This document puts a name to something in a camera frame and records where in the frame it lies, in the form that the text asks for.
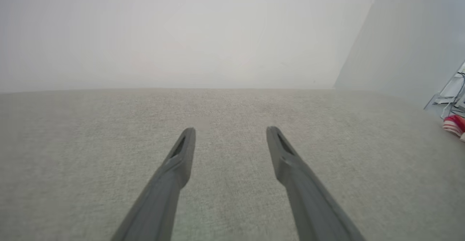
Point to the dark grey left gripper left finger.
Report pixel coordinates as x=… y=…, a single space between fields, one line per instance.
x=163 y=193

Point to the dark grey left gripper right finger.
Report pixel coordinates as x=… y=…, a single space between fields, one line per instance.
x=308 y=201

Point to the red and white shirt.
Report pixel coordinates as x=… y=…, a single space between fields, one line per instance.
x=456 y=125

